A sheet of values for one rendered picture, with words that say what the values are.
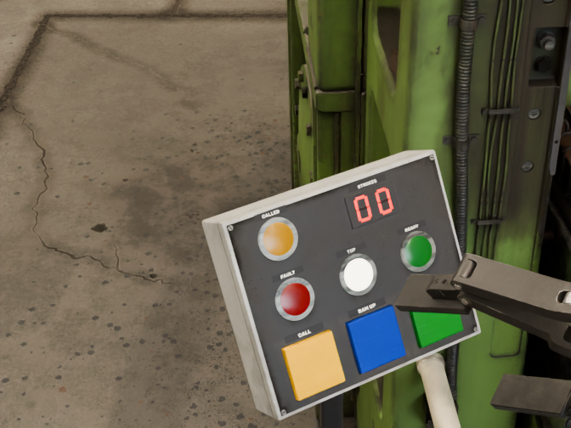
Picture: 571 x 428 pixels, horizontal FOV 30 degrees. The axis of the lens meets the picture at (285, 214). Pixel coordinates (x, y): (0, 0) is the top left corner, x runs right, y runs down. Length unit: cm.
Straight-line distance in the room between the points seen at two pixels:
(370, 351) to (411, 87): 43
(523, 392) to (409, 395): 120
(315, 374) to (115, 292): 179
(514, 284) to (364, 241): 76
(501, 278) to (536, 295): 3
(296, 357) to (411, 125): 46
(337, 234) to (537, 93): 45
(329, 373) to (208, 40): 317
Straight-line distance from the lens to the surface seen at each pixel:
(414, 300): 80
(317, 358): 145
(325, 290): 145
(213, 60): 435
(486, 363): 206
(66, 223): 349
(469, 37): 162
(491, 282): 73
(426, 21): 161
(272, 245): 141
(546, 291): 72
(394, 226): 149
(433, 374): 197
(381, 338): 149
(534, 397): 87
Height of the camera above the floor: 202
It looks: 36 degrees down
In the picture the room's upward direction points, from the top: 2 degrees counter-clockwise
